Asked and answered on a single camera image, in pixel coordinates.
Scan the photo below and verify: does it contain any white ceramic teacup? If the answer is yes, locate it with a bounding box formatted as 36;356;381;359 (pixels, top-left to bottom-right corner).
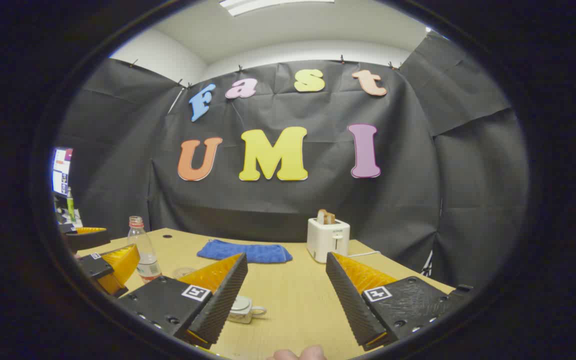
226;295;268;325

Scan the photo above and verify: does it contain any computer monitor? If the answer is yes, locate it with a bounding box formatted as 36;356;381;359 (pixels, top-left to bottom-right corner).
51;147;74;197

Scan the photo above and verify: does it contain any clear plastic water bottle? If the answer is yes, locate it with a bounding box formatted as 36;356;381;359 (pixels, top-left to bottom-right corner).
127;215;163;284

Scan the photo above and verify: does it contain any white toaster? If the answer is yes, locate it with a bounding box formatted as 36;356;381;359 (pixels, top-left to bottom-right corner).
306;218;351;264

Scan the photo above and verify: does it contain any ceiling light panel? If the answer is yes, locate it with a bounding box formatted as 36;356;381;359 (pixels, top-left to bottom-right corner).
218;0;336;17

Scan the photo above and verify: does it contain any blue folded towel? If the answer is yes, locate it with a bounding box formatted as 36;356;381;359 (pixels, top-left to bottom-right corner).
196;239;294;264

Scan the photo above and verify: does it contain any black backdrop cloth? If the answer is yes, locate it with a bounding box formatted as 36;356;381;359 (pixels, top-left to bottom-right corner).
55;31;530;291

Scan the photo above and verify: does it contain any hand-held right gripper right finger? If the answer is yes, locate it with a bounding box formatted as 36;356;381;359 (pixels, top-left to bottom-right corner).
325;251;475;352

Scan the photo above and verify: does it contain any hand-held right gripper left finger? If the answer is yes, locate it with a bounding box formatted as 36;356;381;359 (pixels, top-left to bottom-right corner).
118;252;249;350

